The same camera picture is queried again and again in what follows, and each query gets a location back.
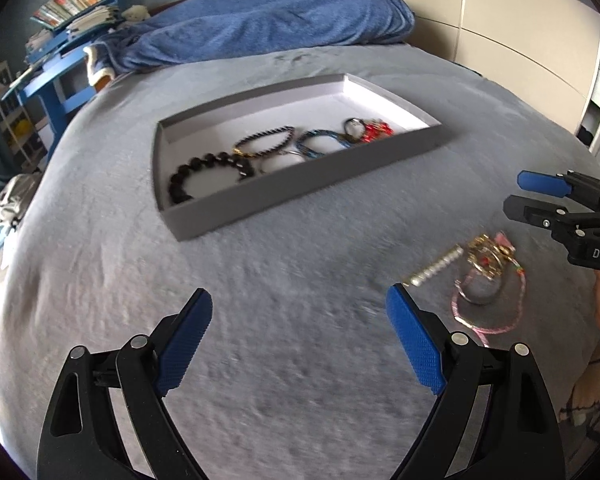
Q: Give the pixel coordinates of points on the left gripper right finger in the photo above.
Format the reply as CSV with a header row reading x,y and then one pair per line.
x,y
518,437

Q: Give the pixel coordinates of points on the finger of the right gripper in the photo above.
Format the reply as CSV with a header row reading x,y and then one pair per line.
x,y
543,215
545,183

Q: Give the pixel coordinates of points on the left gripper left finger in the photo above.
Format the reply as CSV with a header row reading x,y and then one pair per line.
x,y
81,438

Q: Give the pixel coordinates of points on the pearl hair clip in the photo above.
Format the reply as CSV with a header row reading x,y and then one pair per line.
x,y
433,268

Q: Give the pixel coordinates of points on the red gold charm ornament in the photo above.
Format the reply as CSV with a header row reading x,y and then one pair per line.
x,y
376,129

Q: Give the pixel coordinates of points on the silver bangle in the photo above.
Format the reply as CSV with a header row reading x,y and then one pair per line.
x,y
279,160

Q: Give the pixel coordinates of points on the beige wardrobe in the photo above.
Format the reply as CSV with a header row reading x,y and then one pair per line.
x,y
546,52

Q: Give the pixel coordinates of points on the grey bag on floor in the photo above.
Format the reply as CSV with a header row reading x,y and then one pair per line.
x,y
16,198

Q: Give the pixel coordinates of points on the white shelf rack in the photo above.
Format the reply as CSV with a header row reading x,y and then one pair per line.
x,y
17,128

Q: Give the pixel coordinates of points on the grey cardboard tray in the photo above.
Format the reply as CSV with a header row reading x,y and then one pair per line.
x,y
225,160

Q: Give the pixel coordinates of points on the blue blanket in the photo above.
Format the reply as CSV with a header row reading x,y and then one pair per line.
x,y
205,30

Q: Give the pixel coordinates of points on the blue desk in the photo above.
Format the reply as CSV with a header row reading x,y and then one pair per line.
x,y
60,55

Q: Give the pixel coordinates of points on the white plush toy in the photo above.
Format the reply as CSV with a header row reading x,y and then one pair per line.
x,y
136,14

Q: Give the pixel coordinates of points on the thin metal ring bangle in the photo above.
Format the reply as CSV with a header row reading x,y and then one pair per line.
x,y
481,285

